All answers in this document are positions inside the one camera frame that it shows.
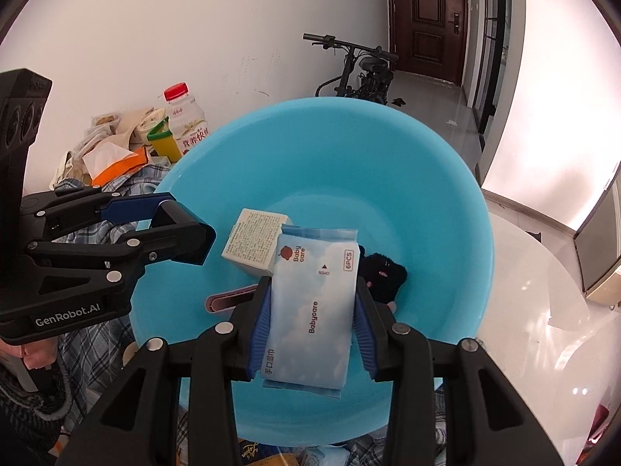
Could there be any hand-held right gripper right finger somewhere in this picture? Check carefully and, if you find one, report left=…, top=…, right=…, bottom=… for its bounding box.
left=353, top=274, right=566, bottom=466

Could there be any person's left hand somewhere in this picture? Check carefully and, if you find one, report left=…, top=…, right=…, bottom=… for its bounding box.
left=0, top=334, right=60, bottom=376

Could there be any white milk bottle red cap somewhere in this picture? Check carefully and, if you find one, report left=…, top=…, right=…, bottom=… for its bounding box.
left=163, top=82, right=210, bottom=156

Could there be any black fuzzy scrunchie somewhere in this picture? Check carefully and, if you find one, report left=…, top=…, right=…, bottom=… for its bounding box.
left=361, top=252, right=409, bottom=312

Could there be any black framed glass door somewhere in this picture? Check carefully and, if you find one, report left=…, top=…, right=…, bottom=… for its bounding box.
left=473, top=0, right=527, bottom=180

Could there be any blue plaid shirt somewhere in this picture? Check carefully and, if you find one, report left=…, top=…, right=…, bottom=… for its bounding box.
left=51, top=160, right=486, bottom=466

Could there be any orange tissue pack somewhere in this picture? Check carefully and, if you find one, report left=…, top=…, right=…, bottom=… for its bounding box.
left=82, top=137, right=149, bottom=186

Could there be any light blue wet wipes pack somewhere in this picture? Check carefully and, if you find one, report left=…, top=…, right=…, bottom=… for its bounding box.
left=262, top=224, right=361, bottom=401

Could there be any pale blue packet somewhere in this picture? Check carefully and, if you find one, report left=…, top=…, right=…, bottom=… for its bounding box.
left=301, top=447, right=351, bottom=466

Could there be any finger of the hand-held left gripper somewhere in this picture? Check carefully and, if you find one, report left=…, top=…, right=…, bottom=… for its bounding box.
left=24, top=200, right=217, bottom=283
left=20, top=191, right=176, bottom=244

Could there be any dark brown door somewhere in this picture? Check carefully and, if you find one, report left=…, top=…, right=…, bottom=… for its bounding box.
left=385, top=0, right=469, bottom=86

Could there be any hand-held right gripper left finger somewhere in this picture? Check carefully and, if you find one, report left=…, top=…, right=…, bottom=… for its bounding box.
left=68, top=276, right=272, bottom=466

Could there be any yellow cup green rim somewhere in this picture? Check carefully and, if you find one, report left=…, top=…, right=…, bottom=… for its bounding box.
left=147, top=121, right=184, bottom=162

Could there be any blue plastic basin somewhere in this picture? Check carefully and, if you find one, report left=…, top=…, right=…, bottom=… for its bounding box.
left=128, top=97, right=496, bottom=447

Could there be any black electric bicycle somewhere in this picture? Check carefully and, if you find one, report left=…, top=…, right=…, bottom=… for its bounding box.
left=303, top=33, right=399, bottom=106

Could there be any person's left forearm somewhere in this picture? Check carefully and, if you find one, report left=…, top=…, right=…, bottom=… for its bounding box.
left=0, top=362, right=65, bottom=466

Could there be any small cream box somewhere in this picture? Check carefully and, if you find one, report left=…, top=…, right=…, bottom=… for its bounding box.
left=222, top=208, right=291, bottom=277

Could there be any bag of snacks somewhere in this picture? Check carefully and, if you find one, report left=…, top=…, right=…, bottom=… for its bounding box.
left=88, top=113, right=120, bottom=133

